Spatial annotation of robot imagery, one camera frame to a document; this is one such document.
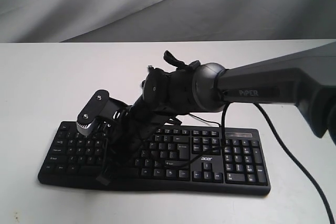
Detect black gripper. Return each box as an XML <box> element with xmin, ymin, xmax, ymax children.
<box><xmin>96</xmin><ymin>98</ymin><xmax>181</xmax><ymax>185</ymax></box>

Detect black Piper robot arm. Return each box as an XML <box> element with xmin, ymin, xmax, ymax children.
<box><xmin>97</xmin><ymin>43</ymin><xmax>335</xmax><ymax>185</ymax></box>

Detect black Acer keyboard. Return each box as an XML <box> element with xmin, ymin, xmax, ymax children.
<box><xmin>38</xmin><ymin>121</ymin><xmax>271</xmax><ymax>196</ymax></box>

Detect grey backdrop cloth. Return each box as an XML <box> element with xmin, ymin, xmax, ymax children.
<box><xmin>1</xmin><ymin>0</ymin><xmax>335</xmax><ymax>42</ymax></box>

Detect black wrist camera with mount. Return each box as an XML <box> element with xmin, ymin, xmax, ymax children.
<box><xmin>76</xmin><ymin>90</ymin><xmax>128</xmax><ymax>136</ymax></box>

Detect black usb cable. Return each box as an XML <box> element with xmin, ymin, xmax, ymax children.
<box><xmin>148</xmin><ymin>65</ymin><xmax>222</xmax><ymax>128</ymax></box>

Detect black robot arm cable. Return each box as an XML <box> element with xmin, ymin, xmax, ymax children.
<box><xmin>146</xmin><ymin>102</ymin><xmax>336</xmax><ymax>221</ymax></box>

